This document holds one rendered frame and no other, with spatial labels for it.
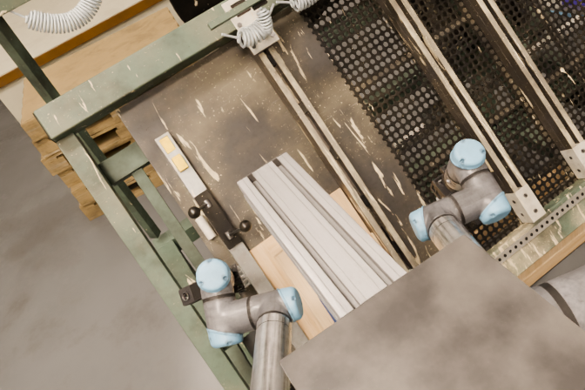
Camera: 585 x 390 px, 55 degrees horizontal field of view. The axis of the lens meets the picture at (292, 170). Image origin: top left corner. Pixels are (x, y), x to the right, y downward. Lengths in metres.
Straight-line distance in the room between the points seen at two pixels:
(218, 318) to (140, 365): 2.34
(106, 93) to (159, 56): 0.20
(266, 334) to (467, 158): 0.60
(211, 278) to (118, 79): 0.78
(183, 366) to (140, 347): 0.37
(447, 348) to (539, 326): 0.09
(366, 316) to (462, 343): 0.10
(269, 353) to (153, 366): 2.44
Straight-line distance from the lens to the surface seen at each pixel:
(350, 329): 0.62
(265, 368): 1.12
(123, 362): 3.70
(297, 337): 1.88
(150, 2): 5.51
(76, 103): 1.81
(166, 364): 3.51
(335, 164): 1.85
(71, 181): 4.75
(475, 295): 0.61
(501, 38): 2.19
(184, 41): 1.84
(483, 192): 1.34
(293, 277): 1.88
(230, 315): 1.28
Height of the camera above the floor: 2.53
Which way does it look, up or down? 37 degrees down
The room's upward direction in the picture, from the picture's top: 25 degrees counter-clockwise
